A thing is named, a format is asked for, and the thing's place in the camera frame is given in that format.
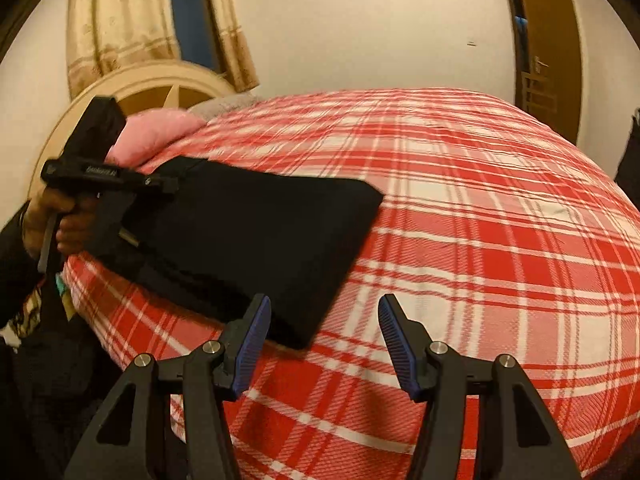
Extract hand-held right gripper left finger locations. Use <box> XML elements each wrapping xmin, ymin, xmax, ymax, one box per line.
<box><xmin>64</xmin><ymin>294</ymin><xmax>272</xmax><ymax>480</ymax></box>

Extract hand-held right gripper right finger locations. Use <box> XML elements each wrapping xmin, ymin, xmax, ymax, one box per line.
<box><xmin>377</xmin><ymin>294</ymin><xmax>583</xmax><ymax>480</ymax></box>

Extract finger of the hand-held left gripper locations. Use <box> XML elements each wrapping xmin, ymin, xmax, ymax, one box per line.
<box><xmin>144</xmin><ymin>172</ymin><xmax>180</xmax><ymax>196</ymax></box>

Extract black pants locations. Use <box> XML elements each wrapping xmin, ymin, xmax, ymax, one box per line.
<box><xmin>82</xmin><ymin>156</ymin><xmax>385</xmax><ymax>352</ymax></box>

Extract person's left hand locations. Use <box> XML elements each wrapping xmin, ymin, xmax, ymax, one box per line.
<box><xmin>22</xmin><ymin>189</ymin><xmax>101</xmax><ymax>261</ymax></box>

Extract folded pink blanket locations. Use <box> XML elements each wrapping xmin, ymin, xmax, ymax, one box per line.
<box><xmin>110</xmin><ymin>110</ymin><xmax>207</xmax><ymax>170</ymax></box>

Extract striped grey pillow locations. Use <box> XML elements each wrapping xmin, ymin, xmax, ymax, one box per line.
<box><xmin>187</xmin><ymin>92</ymin><xmax>262</xmax><ymax>118</ymax></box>

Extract cream and brown headboard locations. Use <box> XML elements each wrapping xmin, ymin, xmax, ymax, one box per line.
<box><xmin>27</xmin><ymin>62</ymin><xmax>237</xmax><ymax>201</ymax></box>

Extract red plaid bed sheet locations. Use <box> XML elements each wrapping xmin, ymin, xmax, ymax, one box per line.
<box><xmin>62</xmin><ymin>87</ymin><xmax>640</xmax><ymax>480</ymax></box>

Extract colourful clothes pile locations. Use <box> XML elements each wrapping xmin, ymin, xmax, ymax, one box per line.
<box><xmin>0</xmin><ymin>270</ymin><xmax>78</xmax><ymax>356</ymax></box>

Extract wide beige floral curtain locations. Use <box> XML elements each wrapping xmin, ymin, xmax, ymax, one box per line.
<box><xmin>66</xmin><ymin>0</ymin><xmax>182</xmax><ymax>100</ymax></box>

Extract window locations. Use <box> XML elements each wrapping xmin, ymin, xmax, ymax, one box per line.
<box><xmin>167</xmin><ymin>0</ymin><xmax>224</xmax><ymax>73</ymax></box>

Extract narrow beige floral curtain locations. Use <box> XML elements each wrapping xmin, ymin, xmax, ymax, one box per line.
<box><xmin>201</xmin><ymin>0</ymin><xmax>261</xmax><ymax>93</ymax></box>

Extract black bag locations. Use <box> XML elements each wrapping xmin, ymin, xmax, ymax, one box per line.
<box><xmin>614</xmin><ymin>107</ymin><xmax>640</xmax><ymax>193</ymax></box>

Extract brown wooden door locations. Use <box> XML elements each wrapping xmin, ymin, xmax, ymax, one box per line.
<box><xmin>512</xmin><ymin>0</ymin><xmax>586</xmax><ymax>148</ymax></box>

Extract dark door frame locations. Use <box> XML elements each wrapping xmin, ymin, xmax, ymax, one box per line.
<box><xmin>500</xmin><ymin>0</ymin><xmax>532</xmax><ymax>108</ymax></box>

